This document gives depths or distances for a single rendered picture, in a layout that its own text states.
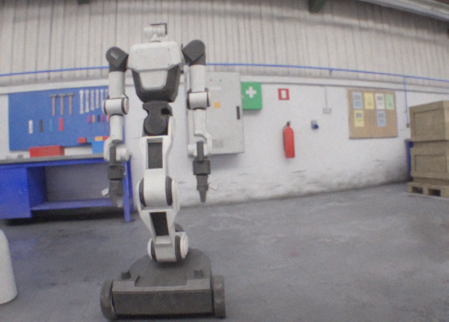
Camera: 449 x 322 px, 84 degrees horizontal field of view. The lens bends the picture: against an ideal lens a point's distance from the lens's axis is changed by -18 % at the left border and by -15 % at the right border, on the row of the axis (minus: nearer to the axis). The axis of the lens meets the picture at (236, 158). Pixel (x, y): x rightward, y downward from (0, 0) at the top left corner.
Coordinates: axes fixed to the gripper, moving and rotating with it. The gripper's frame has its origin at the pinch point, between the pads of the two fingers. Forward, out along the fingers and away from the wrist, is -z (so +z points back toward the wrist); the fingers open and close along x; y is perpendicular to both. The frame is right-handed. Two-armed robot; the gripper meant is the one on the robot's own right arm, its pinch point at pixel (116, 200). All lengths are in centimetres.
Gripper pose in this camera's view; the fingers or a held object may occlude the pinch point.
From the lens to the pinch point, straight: 154.9
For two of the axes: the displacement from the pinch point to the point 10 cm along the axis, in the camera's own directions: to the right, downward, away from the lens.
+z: -0.7, -9.8, 1.8
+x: 0.7, -1.8, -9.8
